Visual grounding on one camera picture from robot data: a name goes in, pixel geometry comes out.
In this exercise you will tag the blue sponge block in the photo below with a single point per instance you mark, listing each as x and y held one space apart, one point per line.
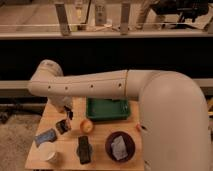
47 136

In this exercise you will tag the green plastic tray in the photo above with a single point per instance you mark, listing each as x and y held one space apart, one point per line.
107 109

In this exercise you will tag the dark purple plate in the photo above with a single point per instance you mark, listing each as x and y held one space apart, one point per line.
130 145

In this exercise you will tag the black handled brush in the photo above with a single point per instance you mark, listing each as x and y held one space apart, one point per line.
64 125

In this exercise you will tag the orange apple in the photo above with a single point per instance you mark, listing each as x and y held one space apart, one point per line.
86 126

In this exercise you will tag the black remote control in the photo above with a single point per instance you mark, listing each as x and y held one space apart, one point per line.
84 150

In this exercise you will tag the white paper cup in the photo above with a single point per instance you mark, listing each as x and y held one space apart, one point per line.
47 152

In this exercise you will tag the orange carrot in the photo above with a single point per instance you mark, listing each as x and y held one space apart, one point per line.
138 127

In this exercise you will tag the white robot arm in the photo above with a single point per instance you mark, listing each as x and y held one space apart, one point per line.
172 107

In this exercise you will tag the grey crumpled cloth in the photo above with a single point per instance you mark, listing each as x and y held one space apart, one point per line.
119 150

